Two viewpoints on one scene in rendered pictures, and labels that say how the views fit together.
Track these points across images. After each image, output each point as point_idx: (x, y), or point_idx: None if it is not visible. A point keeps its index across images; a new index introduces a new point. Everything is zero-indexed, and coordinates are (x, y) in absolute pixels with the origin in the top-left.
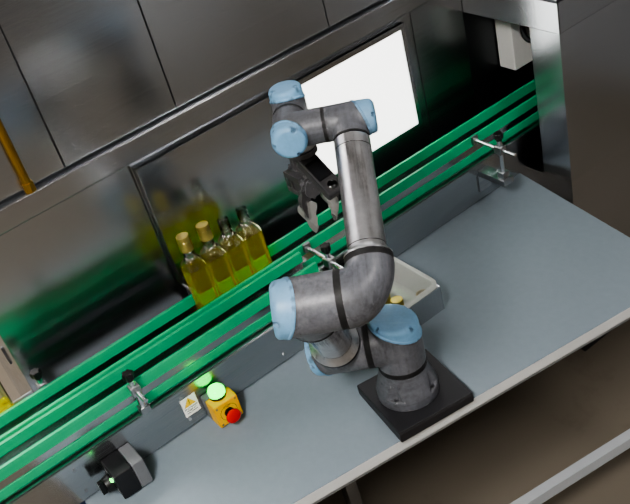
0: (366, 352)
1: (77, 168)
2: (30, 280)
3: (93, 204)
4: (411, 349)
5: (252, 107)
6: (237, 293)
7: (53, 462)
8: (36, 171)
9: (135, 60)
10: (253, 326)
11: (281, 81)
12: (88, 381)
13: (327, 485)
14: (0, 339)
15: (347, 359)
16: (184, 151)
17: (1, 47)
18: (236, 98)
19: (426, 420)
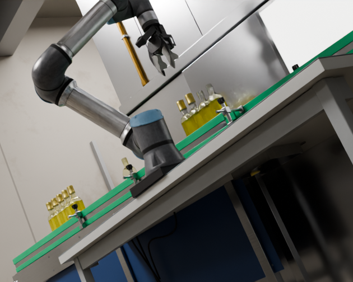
0: (133, 136)
1: (159, 73)
2: None
3: (172, 93)
4: (137, 131)
5: (236, 28)
6: None
7: (109, 208)
8: (149, 76)
9: (180, 14)
10: (189, 152)
11: (253, 9)
12: None
13: (110, 219)
14: None
15: (122, 139)
16: (203, 59)
17: (132, 20)
18: (228, 24)
19: (140, 183)
